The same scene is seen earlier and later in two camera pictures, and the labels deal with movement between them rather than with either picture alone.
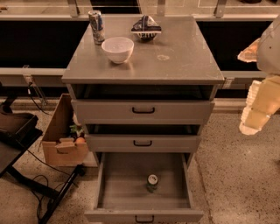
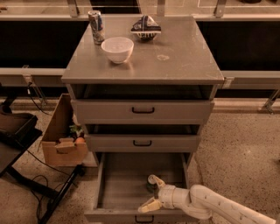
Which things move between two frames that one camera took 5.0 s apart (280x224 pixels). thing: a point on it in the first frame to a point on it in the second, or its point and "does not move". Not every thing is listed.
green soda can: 151,185 does not move
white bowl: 118,48 does not move
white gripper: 269,52 to 166,196
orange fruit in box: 80,141 does not move
